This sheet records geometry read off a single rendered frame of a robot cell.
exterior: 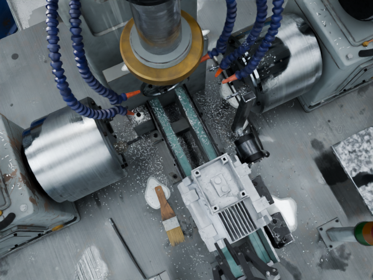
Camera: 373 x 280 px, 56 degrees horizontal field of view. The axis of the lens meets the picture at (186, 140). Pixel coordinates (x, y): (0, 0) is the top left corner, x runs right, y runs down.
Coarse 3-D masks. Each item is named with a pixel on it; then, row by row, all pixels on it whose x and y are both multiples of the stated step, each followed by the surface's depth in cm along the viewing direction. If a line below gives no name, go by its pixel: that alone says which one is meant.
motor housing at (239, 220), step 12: (180, 192) 98; (252, 192) 93; (192, 204) 93; (204, 204) 92; (240, 204) 89; (252, 204) 92; (192, 216) 96; (204, 216) 92; (216, 216) 90; (228, 216) 89; (240, 216) 89; (252, 216) 90; (216, 228) 90; (228, 228) 88; (240, 228) 88; (252, 228) 88; (216, 240) 91; (228, 240) 89
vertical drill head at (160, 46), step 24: (144, 24) 62; (168, 24) 63; (192, 24) 76; (120, 48) 75; (144, 48) 72; (168, 48) 70; (192, 48) 75; (144, 72) 73; (168, 72) 73; (192, 72) 76
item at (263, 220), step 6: (228, 156) 93; (234, 162) 94; (186, 180) 92; (192, 180) 92; (186, 186) 93; (264, 216) 90; (258, 222) 90; (264, 222) 89; (222, 240) 88; (222, 246) 87
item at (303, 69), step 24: (264, 24) 97; (288, 24) 95; (288, 48) 93; (312, 48) 95; (264, 72) 93; (288, 72) 94; (312, 72) 97; (240, 96) 110; (264, 96) 96; (288, 96) 100
